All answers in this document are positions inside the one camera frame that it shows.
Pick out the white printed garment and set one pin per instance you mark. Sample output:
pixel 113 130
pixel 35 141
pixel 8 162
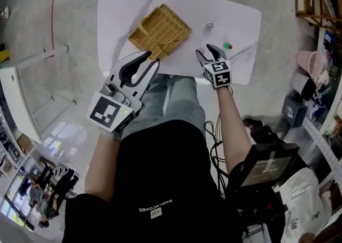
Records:
pixel 302 204

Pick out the small silver round object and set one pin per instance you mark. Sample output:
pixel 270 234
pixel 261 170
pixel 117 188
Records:
pixel 209 25

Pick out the white metal-legged desk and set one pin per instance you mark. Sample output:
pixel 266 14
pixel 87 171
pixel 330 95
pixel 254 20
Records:
pixel 16 95

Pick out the person's right forearm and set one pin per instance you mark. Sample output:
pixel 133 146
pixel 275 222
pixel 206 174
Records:
pixel 232 132

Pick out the white and black cylinder appliance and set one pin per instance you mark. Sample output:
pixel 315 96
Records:
pixel 303 85

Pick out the black screen device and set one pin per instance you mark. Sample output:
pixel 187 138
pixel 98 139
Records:
pixel 270 167

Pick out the white plate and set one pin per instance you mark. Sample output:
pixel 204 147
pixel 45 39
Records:
pixel 328 1

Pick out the black equipment pack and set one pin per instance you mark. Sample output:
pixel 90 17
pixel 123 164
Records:
pixel 256 210

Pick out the pink waste basket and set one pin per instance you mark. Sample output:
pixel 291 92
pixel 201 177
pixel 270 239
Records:
pixel 310 61

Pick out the dark printed box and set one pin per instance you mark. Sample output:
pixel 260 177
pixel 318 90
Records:
pixel 294 112

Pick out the white metal shelving unit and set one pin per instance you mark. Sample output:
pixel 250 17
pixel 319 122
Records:
pixel 320 140

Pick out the person's left forearm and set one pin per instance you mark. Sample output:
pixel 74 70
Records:
pixel 102 164

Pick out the person's black shirt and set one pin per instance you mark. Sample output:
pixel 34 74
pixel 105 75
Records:
pixel 160 183

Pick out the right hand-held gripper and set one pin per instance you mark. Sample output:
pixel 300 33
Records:
pixel 221 76

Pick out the small green and red object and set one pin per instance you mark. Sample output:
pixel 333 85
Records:
pixel 227 46

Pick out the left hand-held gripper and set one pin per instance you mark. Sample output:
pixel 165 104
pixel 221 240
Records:
pixel 107 113

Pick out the woven wicker basket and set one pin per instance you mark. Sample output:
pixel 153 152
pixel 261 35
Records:
pixel 163 28

